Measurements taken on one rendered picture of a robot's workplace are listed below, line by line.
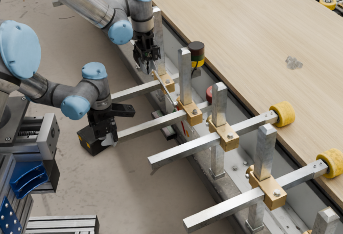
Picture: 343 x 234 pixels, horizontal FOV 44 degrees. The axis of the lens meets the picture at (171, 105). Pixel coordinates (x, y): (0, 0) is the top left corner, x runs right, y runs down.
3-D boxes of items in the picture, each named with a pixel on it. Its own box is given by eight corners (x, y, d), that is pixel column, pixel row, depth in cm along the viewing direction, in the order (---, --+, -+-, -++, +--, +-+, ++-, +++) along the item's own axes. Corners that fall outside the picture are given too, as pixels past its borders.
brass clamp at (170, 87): (163, 95, 179) (162, 86, 176) (151, 78, 188) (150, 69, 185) (176, 91, 181) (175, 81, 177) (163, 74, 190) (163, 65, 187)
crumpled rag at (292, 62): (304, 69, 170) (305, 64, 168) (287, 70, 170) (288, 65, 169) (299, 56, 177) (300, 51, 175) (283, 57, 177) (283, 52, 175)
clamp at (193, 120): (191, 127, 160) (190, 117, 157) (175, 106, 169) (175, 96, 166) (203, 122, 162) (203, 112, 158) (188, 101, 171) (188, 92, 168)
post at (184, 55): (186, 147, 178) (181, 52, 146) (181, 141, 180) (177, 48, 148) (193, 144, 179) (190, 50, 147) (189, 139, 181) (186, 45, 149)
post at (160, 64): (161, 104, 192) (152, 10, 160) (157, 100, 195) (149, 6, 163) (168, 102, 193) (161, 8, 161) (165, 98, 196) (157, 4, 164)
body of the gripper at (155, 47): (142, 66, 151) (138, 37, 143) (133, 54, 157) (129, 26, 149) (162, 60, 153) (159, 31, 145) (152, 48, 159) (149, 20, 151)
